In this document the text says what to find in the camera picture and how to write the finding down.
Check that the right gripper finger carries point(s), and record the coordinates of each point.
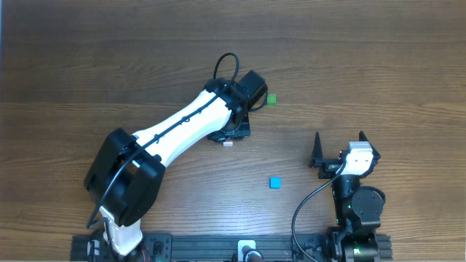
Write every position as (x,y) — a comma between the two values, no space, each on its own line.
(317,149)
(374,151)

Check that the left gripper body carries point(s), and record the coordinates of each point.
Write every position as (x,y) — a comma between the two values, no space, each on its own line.
(242,131)

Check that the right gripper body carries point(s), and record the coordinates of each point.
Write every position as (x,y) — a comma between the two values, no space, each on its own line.
(327,168)

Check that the green cube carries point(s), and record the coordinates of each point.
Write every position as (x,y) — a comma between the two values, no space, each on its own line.
(272,99)

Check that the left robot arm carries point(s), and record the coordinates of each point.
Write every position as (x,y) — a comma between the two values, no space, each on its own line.
(189,127)

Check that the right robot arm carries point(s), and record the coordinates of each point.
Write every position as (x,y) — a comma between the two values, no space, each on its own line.
(364,207)

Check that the white cube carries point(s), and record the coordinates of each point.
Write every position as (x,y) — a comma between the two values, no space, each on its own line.
(228,144)

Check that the blue cube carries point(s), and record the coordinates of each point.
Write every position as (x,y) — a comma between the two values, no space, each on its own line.
(275,182)

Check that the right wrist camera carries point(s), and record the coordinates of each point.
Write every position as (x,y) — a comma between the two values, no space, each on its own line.
(358,158)

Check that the mounting rail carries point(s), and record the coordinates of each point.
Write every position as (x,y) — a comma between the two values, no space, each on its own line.
(211,247)

